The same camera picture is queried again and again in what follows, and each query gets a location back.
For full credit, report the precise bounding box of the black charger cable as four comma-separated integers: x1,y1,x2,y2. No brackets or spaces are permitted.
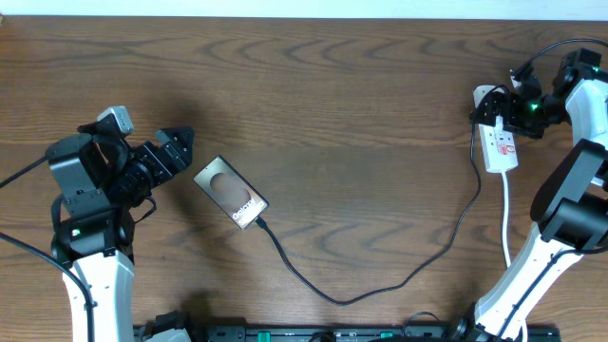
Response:
255,84,512,307

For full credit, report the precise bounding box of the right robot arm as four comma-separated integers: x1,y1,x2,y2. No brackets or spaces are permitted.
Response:
445,47,607,341

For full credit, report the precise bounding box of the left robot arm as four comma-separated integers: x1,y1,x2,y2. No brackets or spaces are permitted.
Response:
46,119,195,341

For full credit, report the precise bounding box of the white power strip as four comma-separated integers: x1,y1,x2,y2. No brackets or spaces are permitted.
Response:
470,85,519,174

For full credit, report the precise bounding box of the white power strip cord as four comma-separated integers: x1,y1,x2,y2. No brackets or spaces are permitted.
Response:
500,171,529,342

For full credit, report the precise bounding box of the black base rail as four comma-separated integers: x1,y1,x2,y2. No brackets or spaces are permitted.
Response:
132,324,561,342

